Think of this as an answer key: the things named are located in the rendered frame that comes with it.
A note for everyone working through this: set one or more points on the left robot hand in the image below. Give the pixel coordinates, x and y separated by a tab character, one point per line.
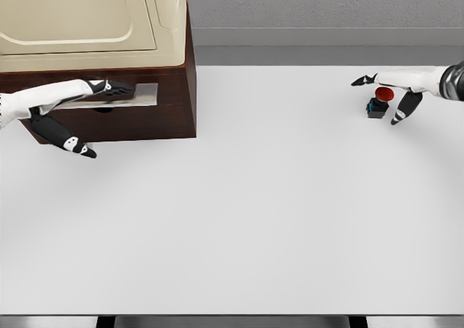
54	94

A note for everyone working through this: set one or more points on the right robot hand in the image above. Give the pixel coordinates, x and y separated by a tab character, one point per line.
402	78

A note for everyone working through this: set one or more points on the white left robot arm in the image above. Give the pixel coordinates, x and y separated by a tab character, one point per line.
9	110

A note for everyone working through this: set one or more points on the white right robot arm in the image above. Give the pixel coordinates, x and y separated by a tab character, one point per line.
447	81

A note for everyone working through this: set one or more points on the dark wood cabinet beige top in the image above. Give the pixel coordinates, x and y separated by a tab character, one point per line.
90	23

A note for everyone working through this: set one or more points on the red button black switch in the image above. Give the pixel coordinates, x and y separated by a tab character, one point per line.
378	103

